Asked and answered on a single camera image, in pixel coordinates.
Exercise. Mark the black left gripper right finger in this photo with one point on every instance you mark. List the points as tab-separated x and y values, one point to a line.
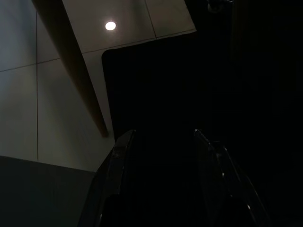
220	189

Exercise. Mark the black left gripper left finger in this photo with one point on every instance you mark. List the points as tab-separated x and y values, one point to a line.
109	179

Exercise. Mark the black floor mat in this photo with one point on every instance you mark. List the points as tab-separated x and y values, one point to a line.
154	82

